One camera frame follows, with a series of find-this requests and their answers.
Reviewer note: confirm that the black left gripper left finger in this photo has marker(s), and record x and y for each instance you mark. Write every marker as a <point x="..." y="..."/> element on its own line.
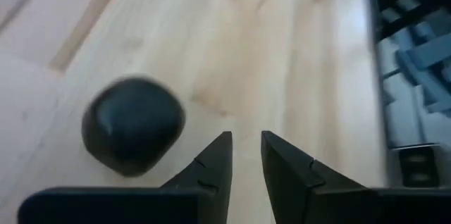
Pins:
<point x="141" y="206"/>

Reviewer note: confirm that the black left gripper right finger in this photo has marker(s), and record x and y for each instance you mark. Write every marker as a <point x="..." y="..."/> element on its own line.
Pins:
<point x="317" y="203"/>

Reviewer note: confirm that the dark brown toy fruit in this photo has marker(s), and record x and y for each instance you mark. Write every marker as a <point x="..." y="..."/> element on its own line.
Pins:
<point x="132" y="125"/>

